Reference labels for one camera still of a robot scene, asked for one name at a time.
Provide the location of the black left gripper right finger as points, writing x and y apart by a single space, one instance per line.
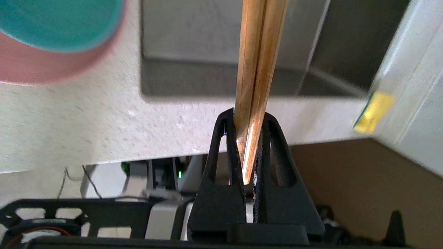
287 211

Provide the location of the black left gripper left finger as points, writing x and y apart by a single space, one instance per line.
218 207

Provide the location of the brown wooden chopstick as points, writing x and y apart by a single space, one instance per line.
270 69

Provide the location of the grey robot base chassis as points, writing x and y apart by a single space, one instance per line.
162 214

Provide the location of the yellow sponge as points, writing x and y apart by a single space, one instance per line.
373 112

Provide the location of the stainless steel sink basin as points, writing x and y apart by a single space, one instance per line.
193 45

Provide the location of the pink plate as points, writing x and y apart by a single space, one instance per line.
52 65

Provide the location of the teal bowl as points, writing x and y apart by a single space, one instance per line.
59 20

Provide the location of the black perforated metal frame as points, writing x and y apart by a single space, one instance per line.
114 211

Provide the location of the black pointed bracket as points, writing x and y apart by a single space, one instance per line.
396 231

